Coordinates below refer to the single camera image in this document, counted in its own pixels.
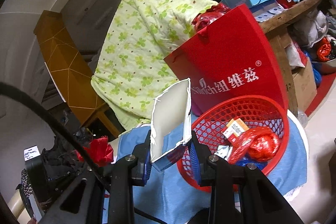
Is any black cable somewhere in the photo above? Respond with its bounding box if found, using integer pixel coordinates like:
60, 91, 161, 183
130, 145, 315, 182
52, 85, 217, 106
0, 81, 106, 185

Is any wooden bench plank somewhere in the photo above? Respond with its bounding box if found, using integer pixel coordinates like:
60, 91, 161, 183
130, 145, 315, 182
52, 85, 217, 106
260, 0, 322, 115

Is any black clothing pile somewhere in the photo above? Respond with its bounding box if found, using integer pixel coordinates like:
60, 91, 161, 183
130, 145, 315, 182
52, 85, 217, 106
21, 136, 87, 212

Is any brown cardboard box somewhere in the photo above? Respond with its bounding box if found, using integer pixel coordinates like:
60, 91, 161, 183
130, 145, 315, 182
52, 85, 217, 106
292, 59, 317, 112

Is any red paper gift bag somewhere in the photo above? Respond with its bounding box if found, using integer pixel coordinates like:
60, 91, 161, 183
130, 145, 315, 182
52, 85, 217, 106
164, 5, 288, 110

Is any magenta fabric bag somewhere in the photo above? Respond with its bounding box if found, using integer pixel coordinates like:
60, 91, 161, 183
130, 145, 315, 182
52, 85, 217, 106
191, 101, 209, 117

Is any green clover pattern quilt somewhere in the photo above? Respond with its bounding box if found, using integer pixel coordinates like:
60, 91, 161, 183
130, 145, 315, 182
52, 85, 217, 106
91, 0, 217, 130

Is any light blue cloth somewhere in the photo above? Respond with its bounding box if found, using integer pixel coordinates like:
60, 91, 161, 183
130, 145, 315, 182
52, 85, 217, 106
101, 110, 308, 224

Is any red plastic bag trash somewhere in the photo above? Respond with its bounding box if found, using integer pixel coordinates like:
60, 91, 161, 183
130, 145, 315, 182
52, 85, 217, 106
227, 127, 281, 164

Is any torn white blue carton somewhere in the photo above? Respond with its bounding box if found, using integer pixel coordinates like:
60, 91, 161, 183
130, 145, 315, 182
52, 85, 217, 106
150, 78, 192, 172

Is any blue shiny plastic bag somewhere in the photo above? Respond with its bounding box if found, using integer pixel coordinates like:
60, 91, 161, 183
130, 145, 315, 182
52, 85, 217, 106
235, 156, 268, 170

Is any brown wooden cabinet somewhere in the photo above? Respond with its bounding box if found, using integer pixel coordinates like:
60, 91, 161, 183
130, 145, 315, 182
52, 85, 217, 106
34, 10, 120, 138

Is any red plastic mesh basket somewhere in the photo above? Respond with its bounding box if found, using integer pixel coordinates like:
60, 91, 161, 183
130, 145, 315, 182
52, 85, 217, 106
176, 94, 291, 193

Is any orange white small box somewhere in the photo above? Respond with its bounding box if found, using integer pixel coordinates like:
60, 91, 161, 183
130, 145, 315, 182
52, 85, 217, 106
223, 118, 249, 144

